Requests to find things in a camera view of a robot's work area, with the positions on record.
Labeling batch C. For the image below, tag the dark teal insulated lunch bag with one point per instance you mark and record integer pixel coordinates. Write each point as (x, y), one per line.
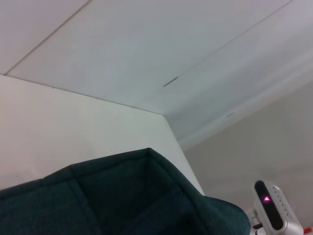
(122, 195)

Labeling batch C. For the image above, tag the silver depth camera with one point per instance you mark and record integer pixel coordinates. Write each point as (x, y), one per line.
(271, 208)

